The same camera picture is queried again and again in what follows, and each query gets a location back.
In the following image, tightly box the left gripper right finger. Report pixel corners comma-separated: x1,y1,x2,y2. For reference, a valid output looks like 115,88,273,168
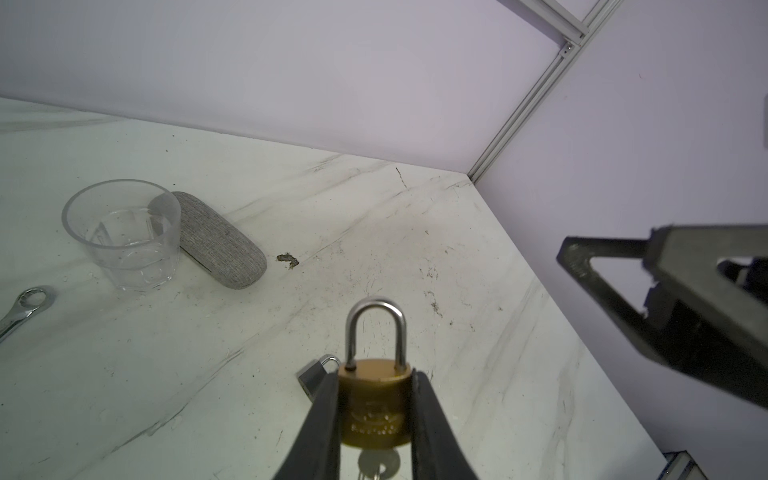
410,371,478,480

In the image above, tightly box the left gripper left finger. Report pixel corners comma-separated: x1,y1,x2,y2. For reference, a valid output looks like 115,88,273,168
273,373,341,480

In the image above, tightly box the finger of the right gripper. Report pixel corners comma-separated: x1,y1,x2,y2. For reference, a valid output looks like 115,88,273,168
557,225,767,407

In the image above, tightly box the silver key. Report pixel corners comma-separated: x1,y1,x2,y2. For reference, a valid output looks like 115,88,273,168
357,449,401,480

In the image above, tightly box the brass padlock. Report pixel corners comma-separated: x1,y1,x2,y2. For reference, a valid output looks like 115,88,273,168
338,297,413,450

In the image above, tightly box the black padlock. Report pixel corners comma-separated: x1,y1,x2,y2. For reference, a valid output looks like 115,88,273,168
296,354,341,402

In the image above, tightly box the small dark debris piece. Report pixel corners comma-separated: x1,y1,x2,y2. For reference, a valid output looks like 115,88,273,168
276,253,299,269

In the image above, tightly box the grey fabric glasses case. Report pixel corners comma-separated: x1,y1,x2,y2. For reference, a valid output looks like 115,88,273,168
173,191,267,290

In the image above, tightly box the clear plastic cup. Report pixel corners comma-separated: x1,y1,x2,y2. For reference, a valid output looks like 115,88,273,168
61,179,181,292

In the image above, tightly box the silver wrench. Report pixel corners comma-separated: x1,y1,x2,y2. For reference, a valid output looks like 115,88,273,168
1,286,56,341

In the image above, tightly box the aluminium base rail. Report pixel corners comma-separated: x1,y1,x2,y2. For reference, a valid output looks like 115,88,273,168
658,451,708,480

